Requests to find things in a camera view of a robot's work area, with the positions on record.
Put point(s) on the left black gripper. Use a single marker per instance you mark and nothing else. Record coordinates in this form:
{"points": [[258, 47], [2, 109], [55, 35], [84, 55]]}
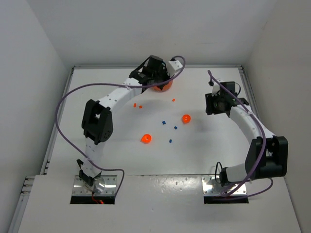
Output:
{"points": [[161, 79]]}

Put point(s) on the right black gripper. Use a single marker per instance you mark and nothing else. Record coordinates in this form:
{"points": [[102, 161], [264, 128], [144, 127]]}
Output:
{"points": [[215, 106]]}

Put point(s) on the orange round cone piece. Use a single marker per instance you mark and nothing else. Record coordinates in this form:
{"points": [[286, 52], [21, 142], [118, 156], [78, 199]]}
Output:
{"points": [[186, 119]]}

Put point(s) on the orange heart-shaped piece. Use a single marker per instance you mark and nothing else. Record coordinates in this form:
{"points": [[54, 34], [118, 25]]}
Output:
{"points": [[146, 138]]}

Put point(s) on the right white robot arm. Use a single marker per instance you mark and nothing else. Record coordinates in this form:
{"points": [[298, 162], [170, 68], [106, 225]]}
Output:
{"points": [[267, 156]]}

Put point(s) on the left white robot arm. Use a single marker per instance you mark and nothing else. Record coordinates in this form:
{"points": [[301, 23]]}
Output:
{"points": [[97, 120]]}

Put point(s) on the orange divided round container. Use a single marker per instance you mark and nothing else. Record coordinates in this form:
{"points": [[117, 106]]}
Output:
{"points": [[162, 88]]}

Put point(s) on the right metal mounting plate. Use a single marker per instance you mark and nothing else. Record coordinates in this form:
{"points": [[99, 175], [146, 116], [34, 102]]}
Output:
{"points": [[213, 189]]}

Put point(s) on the metal mounting plate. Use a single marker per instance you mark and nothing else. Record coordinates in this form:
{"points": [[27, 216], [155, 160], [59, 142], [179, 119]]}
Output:
{"points": [[213, 189], [103, 186]]}

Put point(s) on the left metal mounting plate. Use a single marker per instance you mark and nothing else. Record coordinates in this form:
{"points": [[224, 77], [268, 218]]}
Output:
{"points": [[103, 186]]}

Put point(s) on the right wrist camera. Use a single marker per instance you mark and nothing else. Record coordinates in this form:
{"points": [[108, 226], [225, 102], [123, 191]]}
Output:
{"points": [[215, 87]]}

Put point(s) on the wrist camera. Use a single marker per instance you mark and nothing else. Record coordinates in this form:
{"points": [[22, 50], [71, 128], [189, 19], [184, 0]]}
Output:
{"points": [[173, 67], [215, 87]]}

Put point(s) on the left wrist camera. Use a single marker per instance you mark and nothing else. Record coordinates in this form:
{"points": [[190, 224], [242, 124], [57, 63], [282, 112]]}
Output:
{"points": [[173, 67]]}

